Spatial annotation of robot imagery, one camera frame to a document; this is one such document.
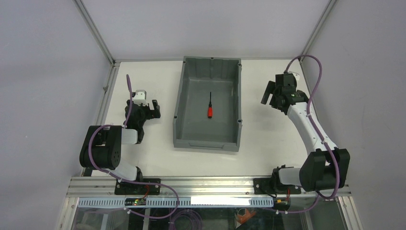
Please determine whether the red handled screwdriver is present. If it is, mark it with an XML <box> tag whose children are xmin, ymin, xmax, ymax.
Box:
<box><xmin>207</xmin><ymin>92</ymin><xmax>213</xmax><ymax>119</ymax></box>

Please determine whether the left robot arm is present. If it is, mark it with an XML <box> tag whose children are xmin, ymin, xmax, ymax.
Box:
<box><xmin>79</xmin><ymin>100</ymin><xmax>161</xmax><ymax>183</ymax></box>

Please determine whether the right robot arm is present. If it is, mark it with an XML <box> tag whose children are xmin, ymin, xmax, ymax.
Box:
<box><xmin>141</xmin><ymin>72</ymin><xmax>337</xmax><ymax>191</ymax></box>

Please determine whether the grey plastic bin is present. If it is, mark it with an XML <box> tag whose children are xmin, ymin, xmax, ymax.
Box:
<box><xmin>173</xmin><ymin>56</ymin><xmax>242</xmax><ymax>152</ymax></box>

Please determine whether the orange object under table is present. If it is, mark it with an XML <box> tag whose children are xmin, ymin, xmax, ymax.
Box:
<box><xmin>235</xmin><ymin>208</ymin><xmax>256</xmax><ymax>227</ymax></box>

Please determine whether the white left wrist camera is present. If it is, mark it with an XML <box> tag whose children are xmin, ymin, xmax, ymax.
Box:
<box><xmin>132</xmin><ymin>90</ymin><xmax>147</xmax><ymax>106</ymax></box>

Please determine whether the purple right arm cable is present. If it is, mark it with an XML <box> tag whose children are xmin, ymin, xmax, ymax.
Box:
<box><xmin>263</xmin><ymin>54</ymin><xmax>341</xmax><ymax>214</ymax></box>

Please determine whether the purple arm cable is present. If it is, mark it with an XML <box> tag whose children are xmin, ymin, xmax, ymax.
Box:
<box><xmin>88</xmin><ymin>74</ymin><xmax>203</xmax><ymax>230</ymax></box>
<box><xmin>263</xmin><ymin>54</ymin><xmax>341</xmax><ymax>214</ymax></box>

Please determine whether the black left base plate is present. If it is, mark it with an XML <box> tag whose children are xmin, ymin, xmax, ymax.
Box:
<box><xmin>114</xmin><ymin>178</ymin><xmax>161</xmax><ymax>196</ymax></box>

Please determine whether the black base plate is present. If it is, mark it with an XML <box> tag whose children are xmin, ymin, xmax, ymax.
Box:
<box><xmin>253</xmin><ymin>177</ymin><xmax>302</xmax><ymax>196</ymax></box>
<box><xmin>114</xmin><ymin>178</ymin><xmax>161</xmax><ymax>196</ymax></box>

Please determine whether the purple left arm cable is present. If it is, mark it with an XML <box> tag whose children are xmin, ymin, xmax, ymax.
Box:
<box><xmin>88</xmin><ymin>74</ymin><xmax>203</xmax><ymax>230</ymax></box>

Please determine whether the aluminium mounting rail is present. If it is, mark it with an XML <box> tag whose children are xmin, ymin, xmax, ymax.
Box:
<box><xmin>66</xmin><ymin>176</ymin><xmax>352</xmax><ymax>199</ymax></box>

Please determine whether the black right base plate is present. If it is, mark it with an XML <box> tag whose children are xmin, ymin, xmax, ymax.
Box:
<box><xmin>253</xmin><ymin>177</ymin><xmax>302</xmax><ymax>196</ymax></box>

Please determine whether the white slotted cable duct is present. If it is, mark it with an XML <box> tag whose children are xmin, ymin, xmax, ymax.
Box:
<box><xmin>78</xmin><ymin>196</ymin><xmax>274</xmax><ymax>208</ymax></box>

